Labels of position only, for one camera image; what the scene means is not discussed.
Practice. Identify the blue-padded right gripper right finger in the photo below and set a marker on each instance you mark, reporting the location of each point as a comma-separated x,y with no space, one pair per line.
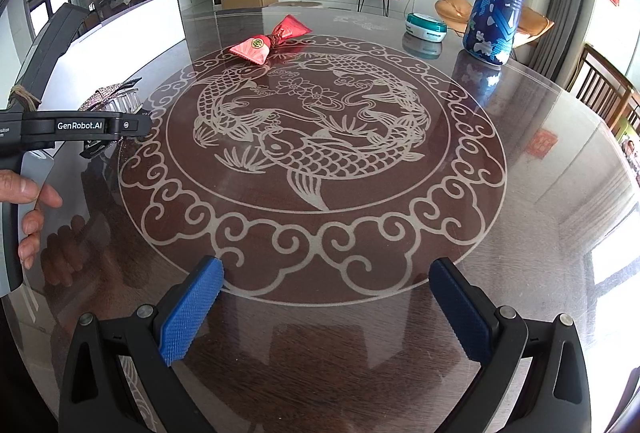
555,394

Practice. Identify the large white cardboard box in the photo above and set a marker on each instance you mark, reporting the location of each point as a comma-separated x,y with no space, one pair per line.
112,52

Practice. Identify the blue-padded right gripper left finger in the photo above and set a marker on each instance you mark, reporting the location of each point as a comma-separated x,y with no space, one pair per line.
96,396

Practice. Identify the wooden dining chair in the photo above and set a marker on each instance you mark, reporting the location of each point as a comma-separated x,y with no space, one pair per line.
601,87

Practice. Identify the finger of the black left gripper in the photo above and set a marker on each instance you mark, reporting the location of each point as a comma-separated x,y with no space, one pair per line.
134,125

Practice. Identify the red satin pouch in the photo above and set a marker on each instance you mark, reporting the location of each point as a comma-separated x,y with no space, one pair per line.
257,49

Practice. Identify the person's left hand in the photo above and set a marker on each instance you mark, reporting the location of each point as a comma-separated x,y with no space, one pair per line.
20,190

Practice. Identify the teal white round container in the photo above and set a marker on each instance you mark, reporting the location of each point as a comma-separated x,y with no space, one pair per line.
425,27

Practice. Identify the rhinestone bow hair clip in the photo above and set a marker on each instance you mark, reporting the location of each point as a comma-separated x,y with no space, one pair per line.
121,97

